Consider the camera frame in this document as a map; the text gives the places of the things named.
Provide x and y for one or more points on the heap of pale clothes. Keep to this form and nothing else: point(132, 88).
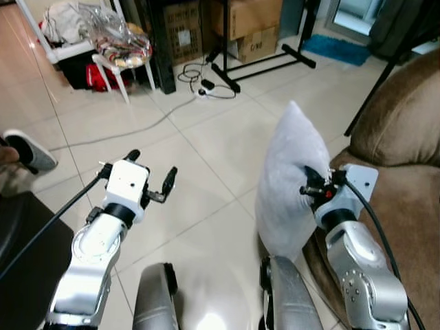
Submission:
point(63, 22)

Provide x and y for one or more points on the silver left robot leg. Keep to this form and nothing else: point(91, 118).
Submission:
point(155, 302)

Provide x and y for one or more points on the tall printed cardboard box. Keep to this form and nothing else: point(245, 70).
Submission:
point(184, 31)

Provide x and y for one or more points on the blue floor mat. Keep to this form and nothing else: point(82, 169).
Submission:
point(337, 49)

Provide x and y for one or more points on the silver right robot leg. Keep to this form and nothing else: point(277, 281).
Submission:
point(289, 302)

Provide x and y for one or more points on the small lettered cardboard box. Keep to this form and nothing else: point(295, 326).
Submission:
point(256, 47)

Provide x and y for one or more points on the person's foot in grey slipper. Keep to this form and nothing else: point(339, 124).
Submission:
point(31, 151)

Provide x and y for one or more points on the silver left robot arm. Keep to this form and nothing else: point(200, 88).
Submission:
point(86, 265)

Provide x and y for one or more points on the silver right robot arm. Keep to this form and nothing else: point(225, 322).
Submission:
point(361, 275)

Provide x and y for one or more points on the clear plastic bag with cloth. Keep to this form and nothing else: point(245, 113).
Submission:
point(117, 38)

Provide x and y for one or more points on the red bag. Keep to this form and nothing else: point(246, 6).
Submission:
point(103, 78)

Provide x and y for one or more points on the silver robot leg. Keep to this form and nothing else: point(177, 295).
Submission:
point(289, 302)
point(155, 302)

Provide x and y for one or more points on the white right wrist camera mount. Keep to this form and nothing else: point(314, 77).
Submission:
point(361, 184)

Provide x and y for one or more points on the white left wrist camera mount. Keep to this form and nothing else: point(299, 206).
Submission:
point(127, 184)

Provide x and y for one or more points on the black slanted pole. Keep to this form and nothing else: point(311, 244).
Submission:
point(375, 89)

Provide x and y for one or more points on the white plastic chair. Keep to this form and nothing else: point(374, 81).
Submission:
point(72, 49)

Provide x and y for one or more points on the large plain cardboard box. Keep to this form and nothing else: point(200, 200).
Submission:
point(247, 15)

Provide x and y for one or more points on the black seat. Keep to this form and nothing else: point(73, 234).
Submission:
point(31, 240)

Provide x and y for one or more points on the black metal floor rack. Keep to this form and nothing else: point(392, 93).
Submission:
point(265, 65)

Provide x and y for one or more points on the brown fabric sofa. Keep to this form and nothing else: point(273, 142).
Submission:
point(405, 117)

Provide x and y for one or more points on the black shelf post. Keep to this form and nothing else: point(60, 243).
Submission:
point(161, 45)

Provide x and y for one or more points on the pale grey pillow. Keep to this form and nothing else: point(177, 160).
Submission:
point(289, 179)

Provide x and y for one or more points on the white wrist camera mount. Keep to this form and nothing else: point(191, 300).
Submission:
point(127, 184)
point(361, 184)

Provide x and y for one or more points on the dark hanging cloth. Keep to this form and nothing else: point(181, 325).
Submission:
point(402, 17)

